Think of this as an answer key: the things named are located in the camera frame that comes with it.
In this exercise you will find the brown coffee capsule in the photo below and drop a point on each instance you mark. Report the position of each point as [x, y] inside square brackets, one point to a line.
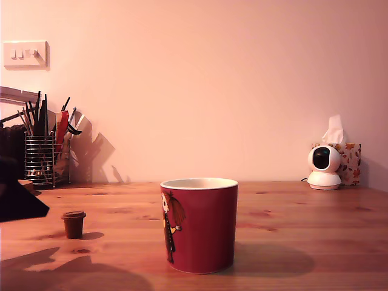
[73, 227]

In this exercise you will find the brown wooden chopstick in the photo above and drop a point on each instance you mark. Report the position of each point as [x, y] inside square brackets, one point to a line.
[24, 122]

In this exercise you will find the wide black spatula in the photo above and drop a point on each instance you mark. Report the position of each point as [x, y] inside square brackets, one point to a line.
[41, 121]

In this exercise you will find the dark chopstick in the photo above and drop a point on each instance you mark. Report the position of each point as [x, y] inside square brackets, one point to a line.
[29, 115]

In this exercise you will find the red kitchen utensil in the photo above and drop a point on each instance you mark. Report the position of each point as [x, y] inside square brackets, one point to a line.
[63, 124]

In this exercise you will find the metal and black kitchen tool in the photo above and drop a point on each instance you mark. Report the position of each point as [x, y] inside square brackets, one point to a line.
[75, 132]

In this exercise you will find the thin black stick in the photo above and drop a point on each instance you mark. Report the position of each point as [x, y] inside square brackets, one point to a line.
[38, 97]
[46, 103]

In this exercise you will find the red mug with cartoon print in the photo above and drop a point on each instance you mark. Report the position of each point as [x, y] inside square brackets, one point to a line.
[209, 227]

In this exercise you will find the white tissue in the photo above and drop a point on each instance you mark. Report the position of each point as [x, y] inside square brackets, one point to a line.
[333, 133]

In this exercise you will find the leaf-patterned tissue box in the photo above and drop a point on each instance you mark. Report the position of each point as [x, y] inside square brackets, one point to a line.
[351, 163]

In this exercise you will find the grey metal wall rail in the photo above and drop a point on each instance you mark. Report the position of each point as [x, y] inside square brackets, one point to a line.
[12, 94]

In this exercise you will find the white wall switch plate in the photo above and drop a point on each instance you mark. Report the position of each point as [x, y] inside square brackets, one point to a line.
[27, 62]

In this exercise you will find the small white round camera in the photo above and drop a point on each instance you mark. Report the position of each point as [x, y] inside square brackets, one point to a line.
[324, 180]

